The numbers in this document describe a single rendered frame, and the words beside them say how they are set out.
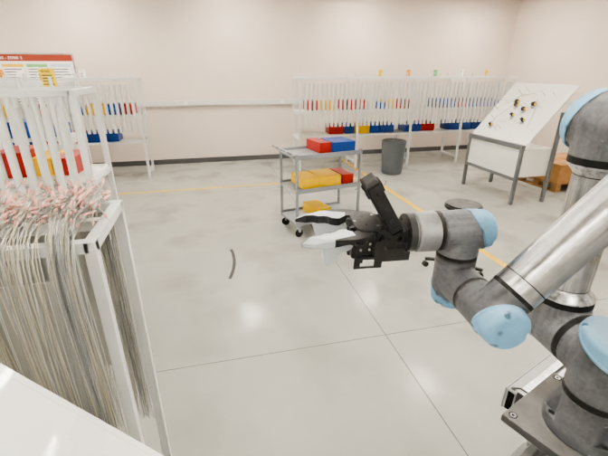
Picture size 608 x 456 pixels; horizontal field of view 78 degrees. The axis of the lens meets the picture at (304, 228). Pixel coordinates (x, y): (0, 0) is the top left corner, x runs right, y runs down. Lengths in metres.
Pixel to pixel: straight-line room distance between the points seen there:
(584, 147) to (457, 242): 0.28
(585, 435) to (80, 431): 0.91
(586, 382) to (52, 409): 0.94
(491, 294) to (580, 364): 0.28
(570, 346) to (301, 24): 8.18
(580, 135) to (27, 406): 1.04
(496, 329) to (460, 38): 9.64
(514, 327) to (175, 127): 8.13
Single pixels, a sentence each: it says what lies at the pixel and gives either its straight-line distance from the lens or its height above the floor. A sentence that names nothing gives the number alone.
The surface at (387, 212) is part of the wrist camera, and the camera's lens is 0.66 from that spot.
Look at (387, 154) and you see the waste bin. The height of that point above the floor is 0.39.
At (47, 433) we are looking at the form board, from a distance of 0.78.
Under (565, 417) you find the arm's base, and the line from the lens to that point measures 0.97.
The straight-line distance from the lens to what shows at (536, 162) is 6.47.
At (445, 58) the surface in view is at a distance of 9.96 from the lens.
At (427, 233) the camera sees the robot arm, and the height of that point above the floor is 1.57.
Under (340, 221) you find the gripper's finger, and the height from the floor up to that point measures 1.58.
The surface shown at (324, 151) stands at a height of 0.98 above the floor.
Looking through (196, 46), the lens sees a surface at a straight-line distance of 8.42.
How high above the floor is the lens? 1.84
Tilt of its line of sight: 23 degrees down
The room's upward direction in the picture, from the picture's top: straight up
